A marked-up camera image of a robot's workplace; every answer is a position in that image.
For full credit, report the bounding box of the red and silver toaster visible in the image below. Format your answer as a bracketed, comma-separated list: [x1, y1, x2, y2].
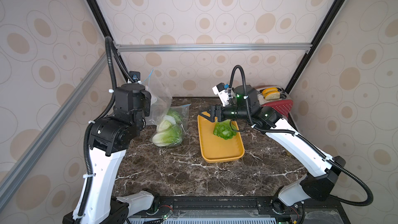
[258, 87, 293, 118]

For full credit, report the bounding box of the aluminium rail left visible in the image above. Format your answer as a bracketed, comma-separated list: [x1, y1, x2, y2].
[1, 54, 107, 211]

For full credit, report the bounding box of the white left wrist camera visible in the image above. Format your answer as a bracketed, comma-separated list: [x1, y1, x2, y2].
[129, 71, 141, 83]

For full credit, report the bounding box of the pale bread slice in toaster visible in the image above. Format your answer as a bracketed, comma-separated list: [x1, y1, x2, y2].
[264, 91, 280, 101]

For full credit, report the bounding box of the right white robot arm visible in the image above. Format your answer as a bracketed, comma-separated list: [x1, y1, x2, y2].
[201, 83, 340, 212]

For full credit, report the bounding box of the clear zipper bag blue seal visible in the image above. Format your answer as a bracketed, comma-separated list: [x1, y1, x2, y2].
[142, 69, 190, 143]

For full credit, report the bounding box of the chinese cabbage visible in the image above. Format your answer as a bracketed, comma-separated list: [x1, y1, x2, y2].
[151, 108, 183, 147]
[213, 120, 238, 140]

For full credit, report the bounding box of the yellow plastic tray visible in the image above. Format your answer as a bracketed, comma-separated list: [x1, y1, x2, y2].
[198, 115, 245, 163]

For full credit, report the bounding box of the black corner frame post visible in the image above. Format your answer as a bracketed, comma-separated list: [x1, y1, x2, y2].
[285, 0, 346, 93]
[86, 0, 133, 83]

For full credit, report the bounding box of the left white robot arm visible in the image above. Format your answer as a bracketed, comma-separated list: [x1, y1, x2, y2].
[62, 84, 151, 224]

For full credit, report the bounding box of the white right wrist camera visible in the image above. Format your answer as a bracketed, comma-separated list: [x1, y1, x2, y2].
[212, 83, 231, 107]

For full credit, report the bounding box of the yellow bread slice in toaster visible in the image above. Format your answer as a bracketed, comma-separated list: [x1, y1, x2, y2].
[261, 87, 279, 96]

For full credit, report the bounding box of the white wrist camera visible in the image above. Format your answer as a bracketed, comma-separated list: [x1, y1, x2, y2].
[129, 71, 141, 83]
[212, 83, 231, 107]

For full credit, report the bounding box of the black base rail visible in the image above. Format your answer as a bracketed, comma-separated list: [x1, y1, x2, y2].
[90, 195, 350, 224]

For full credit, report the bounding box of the black corner frame post left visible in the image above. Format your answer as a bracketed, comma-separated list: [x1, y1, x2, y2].
[86, 0, 133, 83]

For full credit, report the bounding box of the aluminium rail back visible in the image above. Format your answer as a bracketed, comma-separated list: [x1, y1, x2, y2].
[116, 43, 313, 52]

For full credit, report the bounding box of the black corner frame post right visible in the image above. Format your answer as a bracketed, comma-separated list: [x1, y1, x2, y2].
[285, 0, 346, 93]

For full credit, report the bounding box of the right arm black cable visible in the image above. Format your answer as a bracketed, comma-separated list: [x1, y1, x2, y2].
[228, 64, 374, 207]

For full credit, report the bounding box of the aluminium rail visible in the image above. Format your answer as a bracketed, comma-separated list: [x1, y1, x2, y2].
[1, 54, 107, 211]
[116, 43, 313, 52]

